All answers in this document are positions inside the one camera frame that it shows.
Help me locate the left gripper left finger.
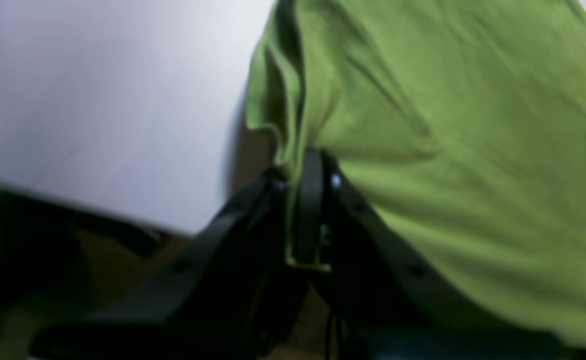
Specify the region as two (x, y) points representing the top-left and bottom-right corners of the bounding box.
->
(28, 167), (286, 360)

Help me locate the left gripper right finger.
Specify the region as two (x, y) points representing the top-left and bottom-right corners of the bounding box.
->
(293, 148), (564, 360)

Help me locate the green T-shirt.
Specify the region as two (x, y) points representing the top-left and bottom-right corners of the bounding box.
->
(245, 0), (586, 348)

